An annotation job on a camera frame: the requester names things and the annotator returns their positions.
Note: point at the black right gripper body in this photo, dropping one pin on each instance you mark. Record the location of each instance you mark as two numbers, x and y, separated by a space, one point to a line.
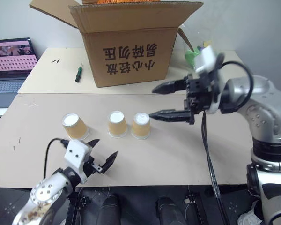
197 92

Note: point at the open laptop computer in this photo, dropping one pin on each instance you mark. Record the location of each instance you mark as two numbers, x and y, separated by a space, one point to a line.
10 63

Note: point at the open printed cardboard box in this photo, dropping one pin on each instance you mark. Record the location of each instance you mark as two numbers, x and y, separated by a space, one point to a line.
128 51

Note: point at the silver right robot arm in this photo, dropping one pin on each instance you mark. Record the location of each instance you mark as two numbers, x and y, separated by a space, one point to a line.
264 110

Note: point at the clear plastic bag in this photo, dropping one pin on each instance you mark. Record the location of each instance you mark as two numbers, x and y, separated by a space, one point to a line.
196 39

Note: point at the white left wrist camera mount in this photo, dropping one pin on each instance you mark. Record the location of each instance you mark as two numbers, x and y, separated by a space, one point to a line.
76 155

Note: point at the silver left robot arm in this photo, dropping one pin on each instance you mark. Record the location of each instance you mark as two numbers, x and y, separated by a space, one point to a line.
45 194

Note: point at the green item in bag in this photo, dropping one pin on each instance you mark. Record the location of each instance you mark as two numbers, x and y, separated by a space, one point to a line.
192 56

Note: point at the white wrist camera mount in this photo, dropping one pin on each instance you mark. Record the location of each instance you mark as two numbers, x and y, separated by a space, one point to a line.
204 58
76 155

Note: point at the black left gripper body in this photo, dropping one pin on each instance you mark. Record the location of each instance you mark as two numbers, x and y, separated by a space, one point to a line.
90 165

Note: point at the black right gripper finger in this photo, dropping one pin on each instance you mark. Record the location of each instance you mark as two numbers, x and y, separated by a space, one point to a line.
169 86
172 115

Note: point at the brown paper cup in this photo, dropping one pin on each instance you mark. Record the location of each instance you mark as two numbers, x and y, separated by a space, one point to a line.
117 125
75 127
140 127

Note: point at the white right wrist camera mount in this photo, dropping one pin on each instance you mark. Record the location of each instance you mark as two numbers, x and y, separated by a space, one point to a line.
204 58

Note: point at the green black screwdriver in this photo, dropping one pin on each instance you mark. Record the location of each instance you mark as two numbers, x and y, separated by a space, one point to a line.
79 72

